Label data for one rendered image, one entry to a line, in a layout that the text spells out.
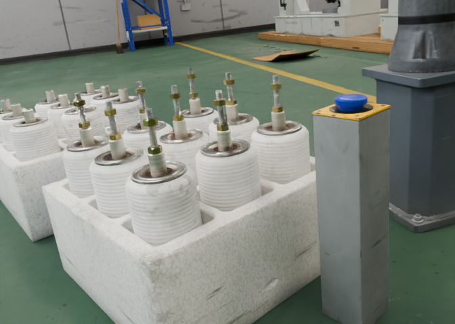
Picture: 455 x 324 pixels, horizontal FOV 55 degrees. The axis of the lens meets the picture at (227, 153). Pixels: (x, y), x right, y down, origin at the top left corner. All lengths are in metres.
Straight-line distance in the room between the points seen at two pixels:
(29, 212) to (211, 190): 0.53
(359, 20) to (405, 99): 3.23
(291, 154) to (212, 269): 0.23
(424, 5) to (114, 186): 0.61
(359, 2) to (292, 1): 1.40
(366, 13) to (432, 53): 3.25
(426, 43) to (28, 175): 0.85
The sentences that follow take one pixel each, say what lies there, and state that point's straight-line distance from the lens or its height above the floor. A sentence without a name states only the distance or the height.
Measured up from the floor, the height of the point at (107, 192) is 0.21.
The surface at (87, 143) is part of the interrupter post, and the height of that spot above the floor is 0.26.
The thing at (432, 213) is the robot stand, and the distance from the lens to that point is 0.95.
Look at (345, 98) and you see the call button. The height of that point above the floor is 0.33.
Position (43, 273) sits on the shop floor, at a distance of 0.96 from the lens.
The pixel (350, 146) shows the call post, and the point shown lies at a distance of 0.55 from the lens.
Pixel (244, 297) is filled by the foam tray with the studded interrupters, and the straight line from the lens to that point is 0.67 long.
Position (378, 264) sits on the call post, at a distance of 0.66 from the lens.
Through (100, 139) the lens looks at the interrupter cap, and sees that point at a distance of 0.81.
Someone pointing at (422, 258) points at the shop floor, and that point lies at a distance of 0.86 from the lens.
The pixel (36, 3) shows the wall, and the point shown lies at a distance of 7.13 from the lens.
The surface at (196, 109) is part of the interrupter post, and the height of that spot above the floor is 0.26.
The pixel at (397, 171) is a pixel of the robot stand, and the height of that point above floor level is 0.10.
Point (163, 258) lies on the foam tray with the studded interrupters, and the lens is 0.54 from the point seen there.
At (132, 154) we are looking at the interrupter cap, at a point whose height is 0.25.
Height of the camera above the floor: 0.46
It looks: 19 degrees down
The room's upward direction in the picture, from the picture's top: 7 degrees counter-clockwise
